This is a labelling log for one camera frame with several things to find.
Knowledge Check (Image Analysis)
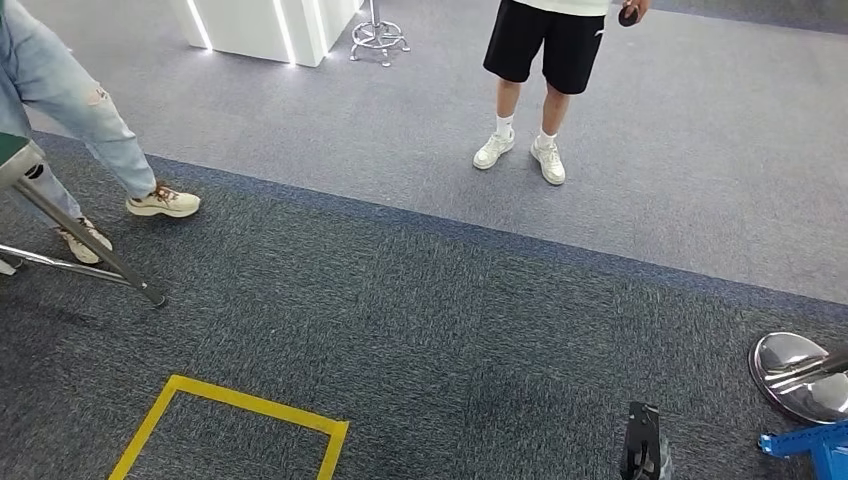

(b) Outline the person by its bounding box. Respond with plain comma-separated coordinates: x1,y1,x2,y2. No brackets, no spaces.
0,0,202,266
472,0,654,187

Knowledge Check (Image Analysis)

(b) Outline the chrome stanchion post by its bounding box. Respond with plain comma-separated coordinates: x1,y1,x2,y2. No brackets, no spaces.
748,331,848,425

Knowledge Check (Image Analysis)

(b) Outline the chrome stool base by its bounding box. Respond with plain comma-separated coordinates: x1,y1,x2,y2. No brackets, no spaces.
349,0,412,68

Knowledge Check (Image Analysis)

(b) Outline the white lit counter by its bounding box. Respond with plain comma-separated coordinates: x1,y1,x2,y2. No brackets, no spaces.
168,0,366,69

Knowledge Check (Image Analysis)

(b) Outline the person's left hand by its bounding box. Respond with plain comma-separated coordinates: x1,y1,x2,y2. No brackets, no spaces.
621,0,654,28

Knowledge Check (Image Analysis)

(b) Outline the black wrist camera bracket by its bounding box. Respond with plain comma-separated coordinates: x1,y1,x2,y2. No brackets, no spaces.
619,400,664,480

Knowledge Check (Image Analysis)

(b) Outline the stainless steel workbench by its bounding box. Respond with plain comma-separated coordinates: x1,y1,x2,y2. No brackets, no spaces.
0,132,168,309

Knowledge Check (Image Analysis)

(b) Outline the blue metal shelf rack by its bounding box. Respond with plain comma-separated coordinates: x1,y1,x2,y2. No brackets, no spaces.
758,420,848,480

